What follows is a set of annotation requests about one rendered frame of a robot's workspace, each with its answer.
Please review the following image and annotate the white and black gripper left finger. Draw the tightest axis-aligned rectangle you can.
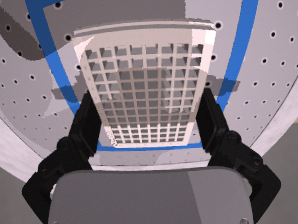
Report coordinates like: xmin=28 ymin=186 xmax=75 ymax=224
xmin=22 ymin=93 xmax=102 ymax=224

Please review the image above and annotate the white well plate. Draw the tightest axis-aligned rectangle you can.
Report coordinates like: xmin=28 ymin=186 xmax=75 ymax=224
xmin=72 ymin=19 xmax=216 ymax=148

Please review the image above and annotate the blue tape outline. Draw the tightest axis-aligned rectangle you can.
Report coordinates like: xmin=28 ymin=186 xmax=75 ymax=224
xmin=25 ymin=0 xmax=258 ymax=151

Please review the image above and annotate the grey perforated base plate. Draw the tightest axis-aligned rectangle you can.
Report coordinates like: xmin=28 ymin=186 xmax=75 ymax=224
xmin=0 ymin=0 xmax=298 ymax=166

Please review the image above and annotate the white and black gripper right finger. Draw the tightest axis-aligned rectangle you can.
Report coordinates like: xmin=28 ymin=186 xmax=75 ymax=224
xmin=196 ymin=88 xmax=281 ymax=224

